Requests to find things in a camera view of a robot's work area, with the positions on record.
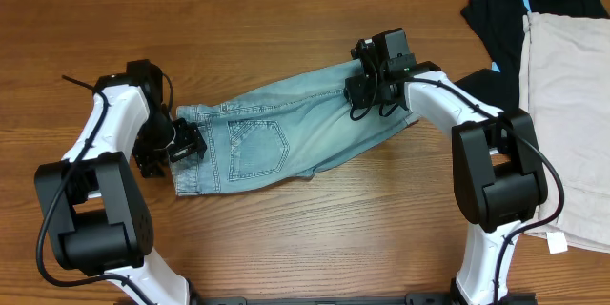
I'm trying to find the black garment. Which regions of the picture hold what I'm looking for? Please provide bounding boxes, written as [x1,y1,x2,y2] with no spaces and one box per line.
[457,0,609,112]

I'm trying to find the beige cloth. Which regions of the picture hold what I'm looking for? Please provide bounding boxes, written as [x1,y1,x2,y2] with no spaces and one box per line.
[518,12,609,253]

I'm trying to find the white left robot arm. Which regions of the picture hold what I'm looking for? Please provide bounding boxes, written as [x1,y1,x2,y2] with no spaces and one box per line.
[34,59,207,305]

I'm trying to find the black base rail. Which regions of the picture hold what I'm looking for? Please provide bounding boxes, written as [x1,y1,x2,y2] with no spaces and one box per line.
[190,291,539,305]

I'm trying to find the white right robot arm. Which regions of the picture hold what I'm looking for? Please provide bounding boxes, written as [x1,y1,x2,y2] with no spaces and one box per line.
[344,30,548,304]

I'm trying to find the light blue denim shorts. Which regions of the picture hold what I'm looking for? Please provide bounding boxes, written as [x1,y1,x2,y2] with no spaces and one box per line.
[171,60,419,196]

